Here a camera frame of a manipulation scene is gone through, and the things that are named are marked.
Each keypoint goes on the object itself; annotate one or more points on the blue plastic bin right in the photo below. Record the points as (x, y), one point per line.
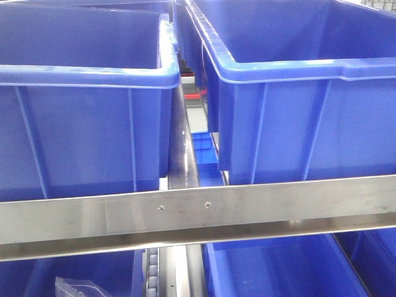
(315, 265)

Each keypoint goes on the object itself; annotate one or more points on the blue plastic bin left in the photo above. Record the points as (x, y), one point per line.
(118, 273)

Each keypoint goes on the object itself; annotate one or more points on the blue plastic bin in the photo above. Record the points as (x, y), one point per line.
(315, 265)
(118, 273)

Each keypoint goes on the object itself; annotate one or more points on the clear plastic bag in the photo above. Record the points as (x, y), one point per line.
(71, 287)

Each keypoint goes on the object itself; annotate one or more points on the upper blue bin left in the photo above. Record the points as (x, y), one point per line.
(85, 100)

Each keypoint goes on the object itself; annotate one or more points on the small blue divided tray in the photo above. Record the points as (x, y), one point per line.
(206, 159)

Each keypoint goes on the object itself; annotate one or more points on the stainless steel shelf rack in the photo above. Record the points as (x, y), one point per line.
(178, 220)

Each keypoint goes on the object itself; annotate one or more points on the upper blue bin right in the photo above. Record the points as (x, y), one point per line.
(296, 90)

